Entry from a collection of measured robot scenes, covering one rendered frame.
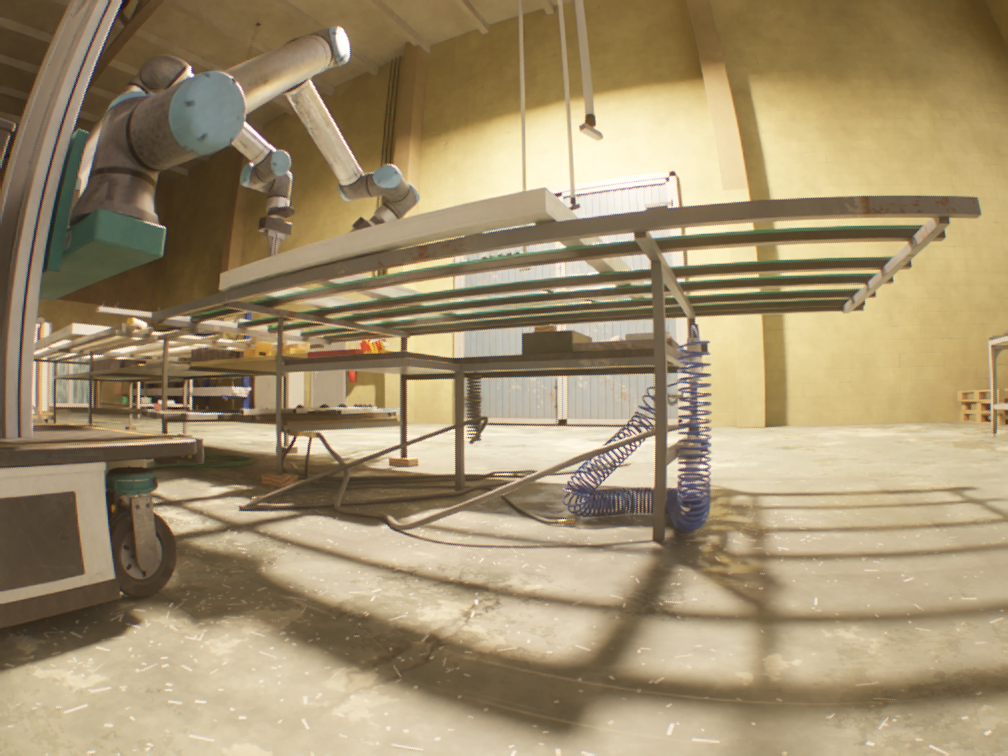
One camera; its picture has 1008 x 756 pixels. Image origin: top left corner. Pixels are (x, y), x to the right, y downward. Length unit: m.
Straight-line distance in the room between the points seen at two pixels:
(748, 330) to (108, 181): 7.14
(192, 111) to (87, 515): 0.68
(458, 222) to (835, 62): 8.86
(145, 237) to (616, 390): 7.34
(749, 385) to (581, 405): 2.62
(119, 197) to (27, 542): 0.60
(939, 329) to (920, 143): 3.00
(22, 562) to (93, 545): 0.14
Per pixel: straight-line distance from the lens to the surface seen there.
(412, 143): 10.65
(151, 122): 1.00
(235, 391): 12.04
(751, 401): 7.30
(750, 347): 7.34
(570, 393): 8.08
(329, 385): 11.06
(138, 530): 1.06
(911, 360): 8.19
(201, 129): 0.94
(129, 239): 1.00
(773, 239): 1.48
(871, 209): 1.28
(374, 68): 13.03
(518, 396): 8.41
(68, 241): 1.10
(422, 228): 1.47
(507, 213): 1.33
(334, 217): 11.91
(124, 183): 1.05
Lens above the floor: 0.40
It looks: 3 degrees up
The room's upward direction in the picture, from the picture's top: straight up
